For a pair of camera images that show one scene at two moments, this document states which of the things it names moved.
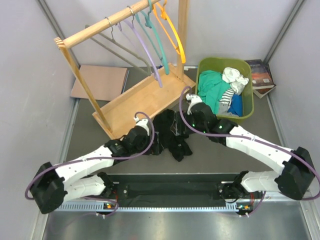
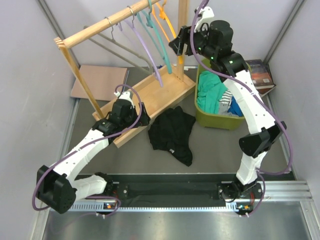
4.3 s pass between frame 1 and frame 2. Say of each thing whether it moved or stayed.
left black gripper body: moved
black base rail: stayed
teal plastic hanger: stayed
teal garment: stayed
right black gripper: moved
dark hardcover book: stayed
